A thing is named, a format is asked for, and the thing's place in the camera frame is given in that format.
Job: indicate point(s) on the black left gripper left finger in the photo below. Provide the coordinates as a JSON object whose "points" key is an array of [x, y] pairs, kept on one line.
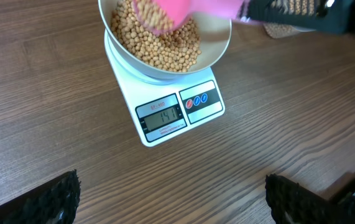
{"points": [[55, 201]]}

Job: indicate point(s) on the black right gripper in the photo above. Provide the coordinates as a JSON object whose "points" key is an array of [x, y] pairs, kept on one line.
{"points": [[331, 16]]}

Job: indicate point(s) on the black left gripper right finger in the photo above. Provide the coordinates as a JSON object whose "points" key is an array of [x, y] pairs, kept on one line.
{"points": [[291, 203]]}

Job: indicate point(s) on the pink plastic measuring scoop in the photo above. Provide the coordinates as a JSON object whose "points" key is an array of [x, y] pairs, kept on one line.
{"points": [[180, 11]]}

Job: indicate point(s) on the white bowl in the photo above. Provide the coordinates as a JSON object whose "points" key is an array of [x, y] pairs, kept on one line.
{"points": [[215, 36]]}

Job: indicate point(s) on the white digital kitchen scale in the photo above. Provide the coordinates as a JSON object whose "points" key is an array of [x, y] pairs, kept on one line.
{"points": [[162, 109]]}

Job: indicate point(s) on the soybeans in white bowl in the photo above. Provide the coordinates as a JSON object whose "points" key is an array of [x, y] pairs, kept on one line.
{"points": [[174, 51]]}

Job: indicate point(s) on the soybeans in pink scoop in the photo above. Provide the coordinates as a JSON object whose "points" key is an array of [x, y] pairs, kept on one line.
{"points": [[152, 16]]}

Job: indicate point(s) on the clear plastic bean container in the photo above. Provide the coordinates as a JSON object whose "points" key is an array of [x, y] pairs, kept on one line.
{"points": [[283, 30]]}

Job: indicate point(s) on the pile of soybeans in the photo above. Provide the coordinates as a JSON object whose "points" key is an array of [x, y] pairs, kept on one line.
{"points": [[278, 29]]}

